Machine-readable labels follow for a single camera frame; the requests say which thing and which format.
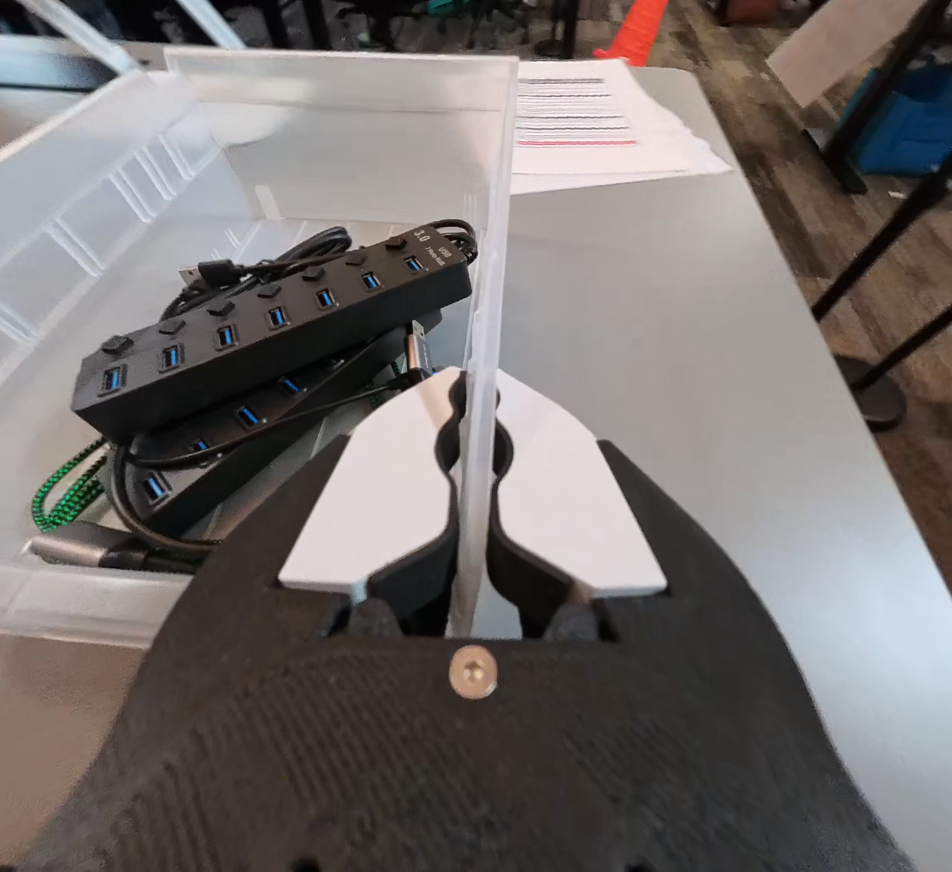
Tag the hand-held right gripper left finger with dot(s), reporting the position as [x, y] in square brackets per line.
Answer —
[372, 507]

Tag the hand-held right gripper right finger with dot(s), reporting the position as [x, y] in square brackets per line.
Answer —
[573, 507]

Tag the clear plastic storage bin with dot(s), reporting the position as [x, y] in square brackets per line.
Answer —
[335, 143]

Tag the printed paper sheets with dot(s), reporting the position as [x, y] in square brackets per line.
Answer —
[632, 158]

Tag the blue storage tote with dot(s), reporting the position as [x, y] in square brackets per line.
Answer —
[907, 128]

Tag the instruction sheet on white stand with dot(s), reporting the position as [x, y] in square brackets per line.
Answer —
[201, 13]

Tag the white board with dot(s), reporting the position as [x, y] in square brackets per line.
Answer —
[840, 39]

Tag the black stanchion post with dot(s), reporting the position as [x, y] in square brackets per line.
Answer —
[877, 396]

